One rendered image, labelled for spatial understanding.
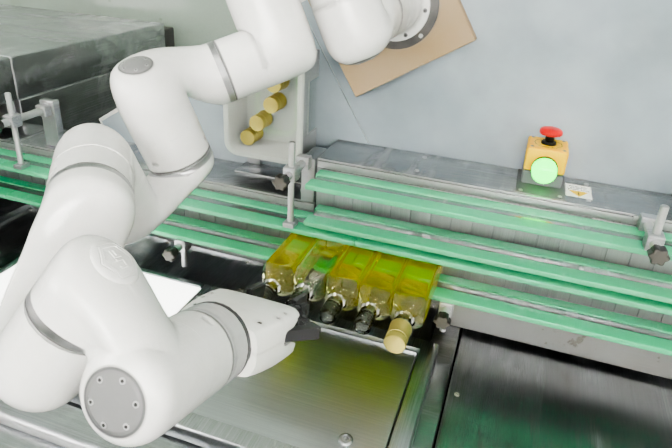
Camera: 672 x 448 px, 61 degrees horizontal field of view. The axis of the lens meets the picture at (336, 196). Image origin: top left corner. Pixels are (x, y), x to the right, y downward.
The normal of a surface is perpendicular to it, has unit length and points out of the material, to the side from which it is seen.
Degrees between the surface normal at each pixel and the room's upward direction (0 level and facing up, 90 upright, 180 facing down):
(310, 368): 90
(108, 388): 22
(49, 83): 90
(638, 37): 0
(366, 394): 90
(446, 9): 0
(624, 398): 90
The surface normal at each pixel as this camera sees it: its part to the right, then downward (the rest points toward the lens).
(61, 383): 0.44, 0.56
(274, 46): 0.12, 0.31
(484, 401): 0.06, -0.90
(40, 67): 0.94, 0.18
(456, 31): -0.33, 0.38
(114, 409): -0.27, 0.06
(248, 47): 0.08, -0.19
